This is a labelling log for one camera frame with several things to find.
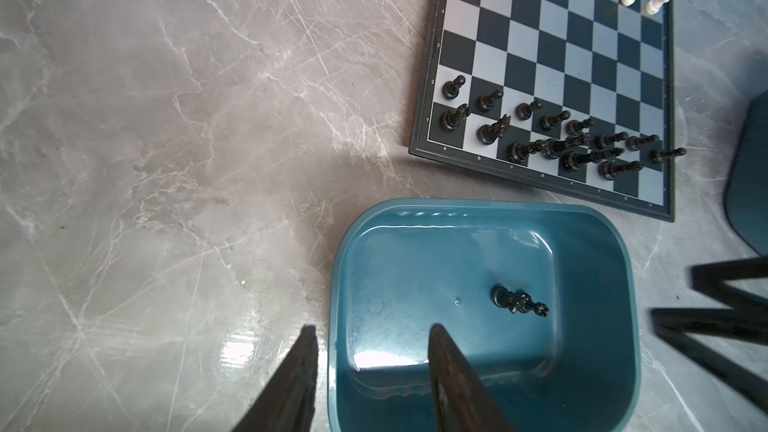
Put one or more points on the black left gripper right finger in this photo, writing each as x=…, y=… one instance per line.
x=461, y=400

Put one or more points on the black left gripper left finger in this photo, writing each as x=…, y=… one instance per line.
x=287, y=402

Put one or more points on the black chess knight piece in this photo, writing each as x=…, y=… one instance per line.
x=489, y=133
x=514, y=301

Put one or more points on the teal tray with white pieces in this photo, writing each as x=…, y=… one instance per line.
x=745, y=198

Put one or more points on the black chess rook piece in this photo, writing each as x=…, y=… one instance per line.
x=451, y=119
x=537, y=308

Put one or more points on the black chess bishop piece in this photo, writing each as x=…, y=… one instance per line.
x=611, y=170
x=519, y=152

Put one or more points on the black chess queen piece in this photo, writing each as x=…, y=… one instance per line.
x=553, y=149

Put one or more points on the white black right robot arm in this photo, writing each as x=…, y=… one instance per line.
x=744, y=319

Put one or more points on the teal tray with black pieces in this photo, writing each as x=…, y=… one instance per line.
x=407, y=264

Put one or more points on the black white chessboard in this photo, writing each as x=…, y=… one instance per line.
x=605, y=63

